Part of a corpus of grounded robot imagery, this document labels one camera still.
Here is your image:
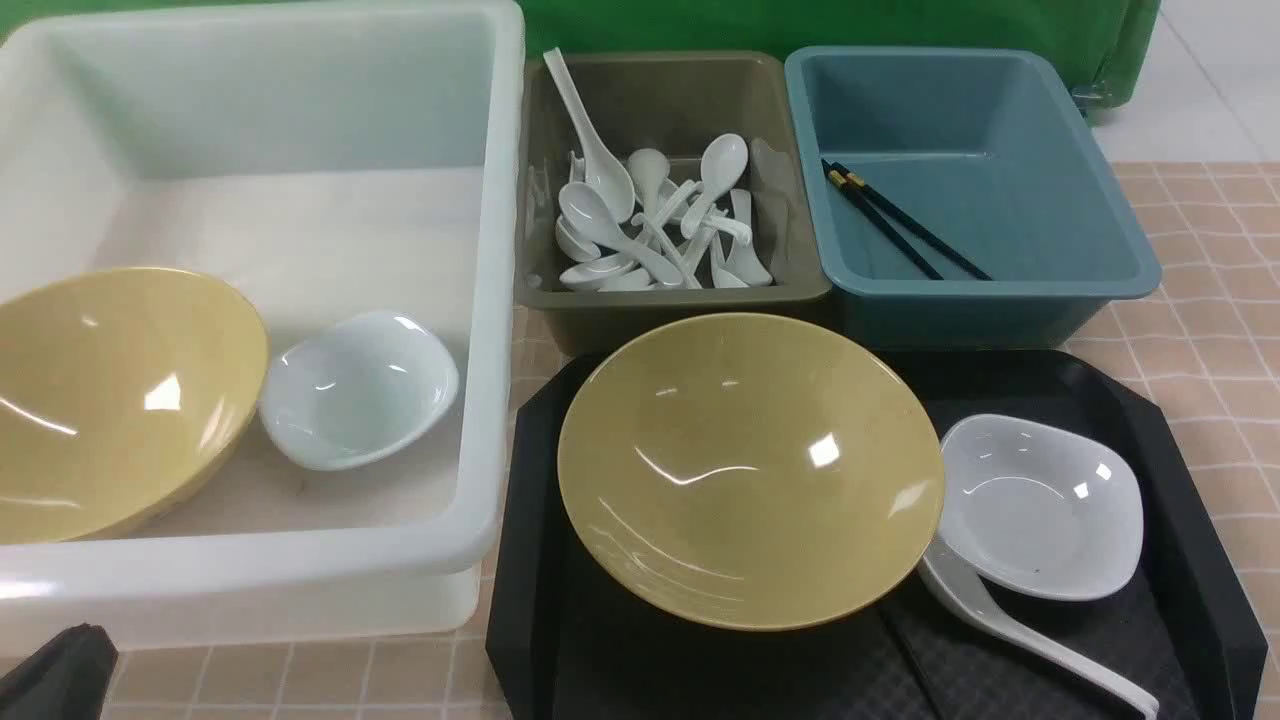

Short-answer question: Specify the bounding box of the yellow noodle bowl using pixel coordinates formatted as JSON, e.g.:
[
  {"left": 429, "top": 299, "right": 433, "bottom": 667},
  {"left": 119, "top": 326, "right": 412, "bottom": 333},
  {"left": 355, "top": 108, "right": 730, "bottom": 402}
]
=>
[
  {"left": 1, "top": 266, "right": 270, "bottom": 544},
  {"left": 556, "top": 313, "right": 945, "bottom": 632}
]

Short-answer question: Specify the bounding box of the white soup spoon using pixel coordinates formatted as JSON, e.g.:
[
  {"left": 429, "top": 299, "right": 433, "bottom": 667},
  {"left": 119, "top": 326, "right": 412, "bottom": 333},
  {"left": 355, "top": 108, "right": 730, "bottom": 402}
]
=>
[
  {"left": 558, "top": 182, "right": 696, "bottom": 290},
  {"left": 920, "top": 537, "right": 1160, "bottom": 719},
  {"left": 680, "top": 133, "right": 749, "bottom": 240}
]

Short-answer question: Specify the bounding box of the white side dish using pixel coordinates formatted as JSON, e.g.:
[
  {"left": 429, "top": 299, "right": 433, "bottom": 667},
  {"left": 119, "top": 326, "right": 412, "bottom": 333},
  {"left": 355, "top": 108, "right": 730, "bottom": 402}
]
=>
[
  {"left": 259, "top": 310, "right": 462, "bottom": 471},
  {"left": 938, "top": 413, "right": 1146, "bottom": 602}
]

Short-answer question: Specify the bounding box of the yellow noodle bowl in bin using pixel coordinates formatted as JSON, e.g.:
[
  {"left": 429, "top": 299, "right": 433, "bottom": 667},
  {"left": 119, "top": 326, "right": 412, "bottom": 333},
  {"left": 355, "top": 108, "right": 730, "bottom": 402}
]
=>
[{"left": 1, "top": 266, "right": 270, "bottom": 544}]

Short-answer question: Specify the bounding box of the long white spoon leaning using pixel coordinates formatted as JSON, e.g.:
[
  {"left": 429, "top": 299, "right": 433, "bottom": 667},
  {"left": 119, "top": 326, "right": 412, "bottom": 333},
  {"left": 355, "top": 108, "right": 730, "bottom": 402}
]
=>
[{"left": 543, "top": 47, "right": 636, "bottom": 223}]

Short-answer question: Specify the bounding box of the white soup spoon upright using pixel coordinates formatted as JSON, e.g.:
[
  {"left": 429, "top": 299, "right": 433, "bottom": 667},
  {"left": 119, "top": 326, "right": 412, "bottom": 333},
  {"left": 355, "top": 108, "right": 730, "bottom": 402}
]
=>
[{"left": 680, "top": 133, "right": 749, "bottom": 240}]

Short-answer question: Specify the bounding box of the olive green plastic bin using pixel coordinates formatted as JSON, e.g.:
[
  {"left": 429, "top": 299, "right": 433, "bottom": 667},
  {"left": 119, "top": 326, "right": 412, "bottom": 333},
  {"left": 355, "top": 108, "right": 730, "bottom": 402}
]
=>
[{"left": 515, "top": 51, "right": 838, "bottom": 357}]

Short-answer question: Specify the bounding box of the black chopstick gold band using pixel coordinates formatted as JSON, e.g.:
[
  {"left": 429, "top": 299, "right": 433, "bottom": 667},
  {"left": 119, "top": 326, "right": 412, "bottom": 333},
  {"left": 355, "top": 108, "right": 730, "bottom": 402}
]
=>
[
  {"left": 824, "top": 161, "right": 993, "bottom": 282},
  {"left": 820, "top": 159, "right": 943, "bottom": 281}
]

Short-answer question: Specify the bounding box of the white side dish in bin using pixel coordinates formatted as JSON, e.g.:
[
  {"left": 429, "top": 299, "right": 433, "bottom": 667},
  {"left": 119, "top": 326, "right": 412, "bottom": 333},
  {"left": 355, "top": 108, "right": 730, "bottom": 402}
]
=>
[{"left": 259, "top": 310, "right": 462, "bottom": 471}]

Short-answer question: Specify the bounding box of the blue plastic bin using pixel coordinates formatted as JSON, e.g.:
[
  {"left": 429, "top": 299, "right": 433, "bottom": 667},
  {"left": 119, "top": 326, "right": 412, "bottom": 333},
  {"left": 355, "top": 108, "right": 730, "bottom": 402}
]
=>
[{"left": 785, "top": 46, "right": 1162, "bottom": 348}]

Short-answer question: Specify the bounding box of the green cloth backdrop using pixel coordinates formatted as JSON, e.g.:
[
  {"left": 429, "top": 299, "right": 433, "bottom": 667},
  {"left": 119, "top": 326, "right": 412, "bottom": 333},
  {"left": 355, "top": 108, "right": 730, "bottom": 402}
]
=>
[{"left": 0, "top": 0, "right": 1164, "bottom": 111}]

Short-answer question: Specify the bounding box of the black serving tray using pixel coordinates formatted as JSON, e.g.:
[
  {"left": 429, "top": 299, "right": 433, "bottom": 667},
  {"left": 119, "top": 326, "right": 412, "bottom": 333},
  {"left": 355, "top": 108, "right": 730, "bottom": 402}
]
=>
[{"left": 485, "top": 350, "right": 1268, "bottom": 719}]

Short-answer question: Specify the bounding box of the black object bottom left corner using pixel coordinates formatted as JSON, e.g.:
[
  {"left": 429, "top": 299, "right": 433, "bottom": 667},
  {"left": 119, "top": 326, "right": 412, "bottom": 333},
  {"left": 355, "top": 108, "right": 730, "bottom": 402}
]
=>
[{"left": 1, "top": 623, "right": 119, "bottom": 719}]

